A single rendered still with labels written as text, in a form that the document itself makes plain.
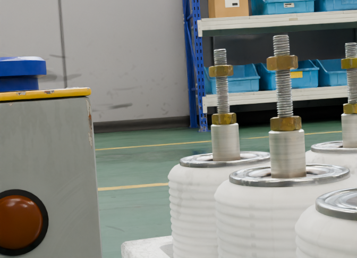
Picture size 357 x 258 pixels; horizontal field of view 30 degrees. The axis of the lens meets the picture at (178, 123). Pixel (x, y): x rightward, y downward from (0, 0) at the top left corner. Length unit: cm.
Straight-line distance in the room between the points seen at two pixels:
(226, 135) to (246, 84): 427
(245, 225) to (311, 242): 10
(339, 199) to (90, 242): 12
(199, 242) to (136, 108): 491
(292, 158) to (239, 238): 6
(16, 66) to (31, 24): 517
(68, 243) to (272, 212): 14
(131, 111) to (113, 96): 19
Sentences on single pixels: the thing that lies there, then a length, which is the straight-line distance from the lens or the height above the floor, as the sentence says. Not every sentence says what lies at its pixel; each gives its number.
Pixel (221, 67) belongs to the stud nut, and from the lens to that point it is 52.
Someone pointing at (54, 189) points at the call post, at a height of 27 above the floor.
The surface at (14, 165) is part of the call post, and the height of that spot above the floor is 29.
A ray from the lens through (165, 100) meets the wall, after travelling 542.
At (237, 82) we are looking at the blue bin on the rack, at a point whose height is 33.
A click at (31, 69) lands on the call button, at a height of 32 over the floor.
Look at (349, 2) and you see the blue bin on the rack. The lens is 501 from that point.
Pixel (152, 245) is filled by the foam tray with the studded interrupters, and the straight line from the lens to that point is 58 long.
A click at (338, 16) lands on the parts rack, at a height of 75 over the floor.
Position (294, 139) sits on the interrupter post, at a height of 28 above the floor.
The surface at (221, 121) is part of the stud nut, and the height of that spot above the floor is 28.
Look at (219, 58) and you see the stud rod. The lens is 53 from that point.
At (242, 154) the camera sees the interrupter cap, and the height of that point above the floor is 25.
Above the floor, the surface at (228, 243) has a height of 22.
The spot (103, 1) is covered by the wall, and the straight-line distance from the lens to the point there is 545.
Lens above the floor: 31
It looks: 3 degrees down
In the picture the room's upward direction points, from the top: 4 degrees counter-clockwise
